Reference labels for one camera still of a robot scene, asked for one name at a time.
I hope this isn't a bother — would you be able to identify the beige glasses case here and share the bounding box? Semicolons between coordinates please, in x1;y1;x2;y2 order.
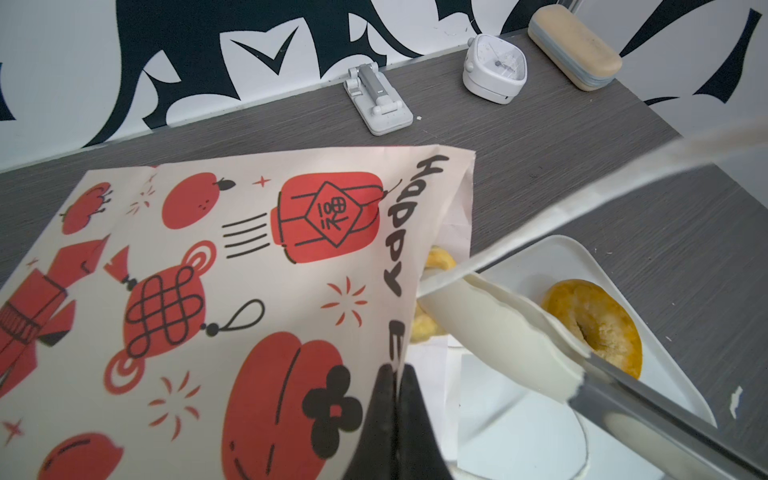
527;4;623;92

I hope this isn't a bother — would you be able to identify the small white alarm clock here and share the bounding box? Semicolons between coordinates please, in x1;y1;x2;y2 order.
462;34;529;105

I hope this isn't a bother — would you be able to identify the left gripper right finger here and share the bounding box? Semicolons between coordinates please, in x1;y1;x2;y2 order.
397;364;453;480

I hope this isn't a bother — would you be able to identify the long braided fake bread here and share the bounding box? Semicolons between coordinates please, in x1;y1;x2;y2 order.
410;246;457;344

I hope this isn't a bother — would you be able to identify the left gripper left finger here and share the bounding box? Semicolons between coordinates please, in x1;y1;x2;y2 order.
343;364;397;480

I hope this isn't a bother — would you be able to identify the yellow fake bagel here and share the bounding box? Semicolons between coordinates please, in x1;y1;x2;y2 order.
541;279;643;379

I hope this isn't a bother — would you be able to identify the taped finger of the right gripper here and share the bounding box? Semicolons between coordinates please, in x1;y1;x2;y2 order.
418;269;767;479

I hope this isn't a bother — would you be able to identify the red white paper bag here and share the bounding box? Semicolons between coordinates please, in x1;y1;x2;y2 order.
0;116;768;480

